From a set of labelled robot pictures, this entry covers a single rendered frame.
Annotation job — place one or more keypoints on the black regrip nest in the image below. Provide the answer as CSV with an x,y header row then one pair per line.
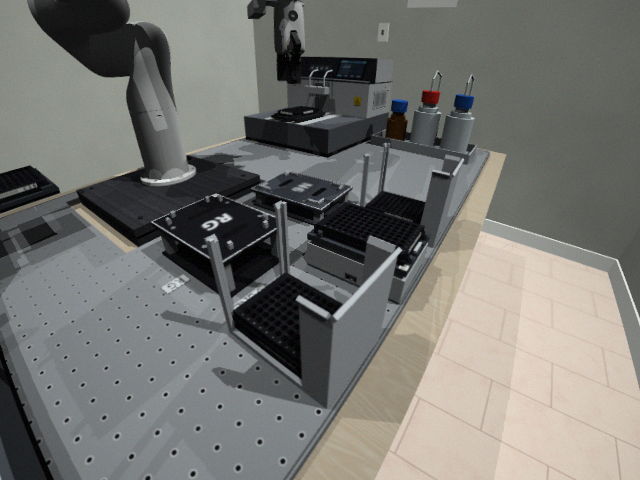
x,y
235,223

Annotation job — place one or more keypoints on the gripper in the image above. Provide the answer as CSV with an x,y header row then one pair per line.
x,y
286,27

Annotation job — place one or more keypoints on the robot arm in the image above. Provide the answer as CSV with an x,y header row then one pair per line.
x,y
140,50

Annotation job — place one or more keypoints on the blue bottle cap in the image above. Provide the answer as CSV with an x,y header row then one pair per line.
x,y
466,101
399,105

